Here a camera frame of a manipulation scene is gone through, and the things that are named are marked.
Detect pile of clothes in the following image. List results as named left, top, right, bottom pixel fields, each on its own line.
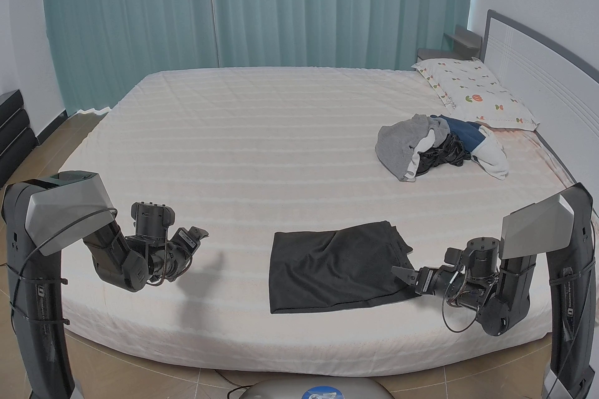
left=375, top=114, right=510, bottom=183

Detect black T-shirt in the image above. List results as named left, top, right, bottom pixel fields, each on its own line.
left=269, top=221, right=416, bottom=315

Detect bed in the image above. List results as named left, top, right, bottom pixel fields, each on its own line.
left=49, top=9, right=599, bottom=373

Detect white printed pillow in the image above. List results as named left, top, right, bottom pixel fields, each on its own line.
left=412, top=58, right=540, bottom=131

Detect grey bedside table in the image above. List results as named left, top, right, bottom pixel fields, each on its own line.
left=416, top=24, right=483, bottom=61

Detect black cable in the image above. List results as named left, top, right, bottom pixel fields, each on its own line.
left=8, top=207, right=119, bottom=320
left=213, top=368, right=253, bottom=399

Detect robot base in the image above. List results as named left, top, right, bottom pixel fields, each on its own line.
left=238, top=377, right=395, bottom=399

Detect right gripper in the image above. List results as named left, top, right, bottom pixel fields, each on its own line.
left=391, top=266, right=458, bottom=298

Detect black chest of drawers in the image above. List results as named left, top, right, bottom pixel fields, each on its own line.
left=0, top=89, right=39, bottom=186

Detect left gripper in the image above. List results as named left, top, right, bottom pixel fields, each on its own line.
left=164, top=226, right=210, bottom=278

